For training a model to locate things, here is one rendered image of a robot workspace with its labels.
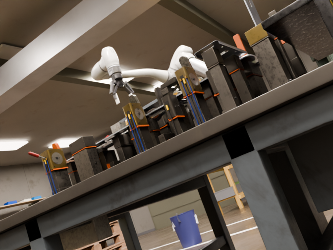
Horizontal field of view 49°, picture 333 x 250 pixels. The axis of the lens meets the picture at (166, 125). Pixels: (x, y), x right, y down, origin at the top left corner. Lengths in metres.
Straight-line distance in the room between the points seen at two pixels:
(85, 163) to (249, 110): 1.23
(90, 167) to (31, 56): 3.90
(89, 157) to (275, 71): 1.04
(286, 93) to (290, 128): 0.09
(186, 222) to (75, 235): 3.08
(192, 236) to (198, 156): 3.72
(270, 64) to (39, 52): 4.47
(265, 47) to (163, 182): 0.70
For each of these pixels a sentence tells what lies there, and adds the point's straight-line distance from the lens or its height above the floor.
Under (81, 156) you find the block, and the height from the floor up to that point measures 0.94.
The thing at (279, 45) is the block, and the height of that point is 0.98.
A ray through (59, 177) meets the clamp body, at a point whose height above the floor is 0.89.
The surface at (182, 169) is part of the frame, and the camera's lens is 1.04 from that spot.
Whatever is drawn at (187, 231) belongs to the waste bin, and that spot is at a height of 0.18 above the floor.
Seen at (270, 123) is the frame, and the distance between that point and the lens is 0.95.
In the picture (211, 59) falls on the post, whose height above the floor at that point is 0.95.
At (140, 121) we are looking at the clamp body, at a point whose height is 0.95.
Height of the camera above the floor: 0.52
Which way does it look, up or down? 12 degrees up
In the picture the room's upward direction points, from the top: 20 degrees counter-clockwise
